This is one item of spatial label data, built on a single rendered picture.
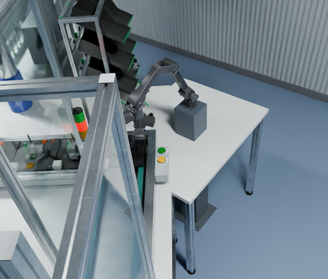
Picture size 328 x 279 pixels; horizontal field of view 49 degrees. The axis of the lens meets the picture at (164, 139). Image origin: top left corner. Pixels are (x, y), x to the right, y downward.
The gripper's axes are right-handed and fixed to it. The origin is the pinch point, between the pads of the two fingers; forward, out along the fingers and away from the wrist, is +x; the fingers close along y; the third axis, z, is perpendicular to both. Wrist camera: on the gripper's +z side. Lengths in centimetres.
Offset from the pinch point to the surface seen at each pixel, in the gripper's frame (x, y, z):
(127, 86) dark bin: -12.0, 26.1, -7.8
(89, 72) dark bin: -24.3, 23.7, -26.3
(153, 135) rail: 12.8, 11.4, 5.5
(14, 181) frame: -55, -77, -25
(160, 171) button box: 12.7, -16.6, 10.1
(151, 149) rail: 13.5, 0.4, 4.5
